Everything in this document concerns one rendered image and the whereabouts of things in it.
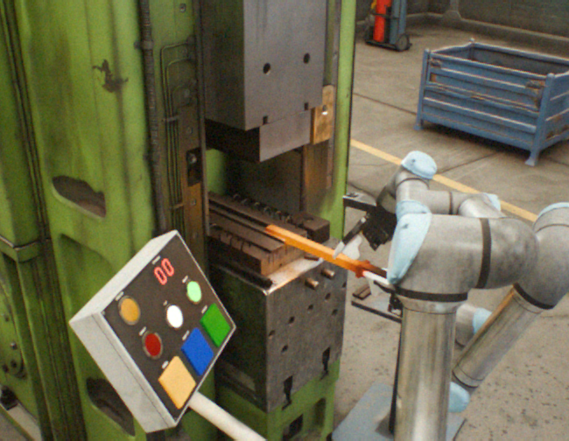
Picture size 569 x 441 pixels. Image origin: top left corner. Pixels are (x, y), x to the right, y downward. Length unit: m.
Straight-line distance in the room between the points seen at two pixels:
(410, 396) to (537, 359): 2.16
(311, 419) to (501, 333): 1.15
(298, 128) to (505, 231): 0.83
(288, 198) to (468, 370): 0.93
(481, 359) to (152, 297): 0.70
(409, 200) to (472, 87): 4.22
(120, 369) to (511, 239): 0.75
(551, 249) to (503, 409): 1.64
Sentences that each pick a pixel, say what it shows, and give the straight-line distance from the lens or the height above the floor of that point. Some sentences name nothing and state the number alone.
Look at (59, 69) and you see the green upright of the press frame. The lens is 1.80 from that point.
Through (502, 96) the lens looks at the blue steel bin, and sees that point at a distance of 5.47.
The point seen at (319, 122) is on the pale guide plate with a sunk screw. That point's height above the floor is 1.25.
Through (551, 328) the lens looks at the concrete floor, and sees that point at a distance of 3.44.
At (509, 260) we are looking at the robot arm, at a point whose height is 1.39.
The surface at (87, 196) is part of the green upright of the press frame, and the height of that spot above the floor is 1.13.
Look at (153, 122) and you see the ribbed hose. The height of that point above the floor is 1.41.
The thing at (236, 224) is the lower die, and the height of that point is 0.99.
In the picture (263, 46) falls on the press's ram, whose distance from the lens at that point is 1.56.
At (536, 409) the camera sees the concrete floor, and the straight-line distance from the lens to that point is 2.94.
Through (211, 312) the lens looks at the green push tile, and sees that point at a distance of 1.47.
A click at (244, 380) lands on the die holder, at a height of 0.53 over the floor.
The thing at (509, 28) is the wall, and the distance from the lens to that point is 10.37.
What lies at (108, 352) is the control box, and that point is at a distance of 1.26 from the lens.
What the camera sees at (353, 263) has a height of 1.01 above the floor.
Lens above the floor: 1.88
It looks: 28 degrees down
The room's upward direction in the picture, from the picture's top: 1 degrees clockwise
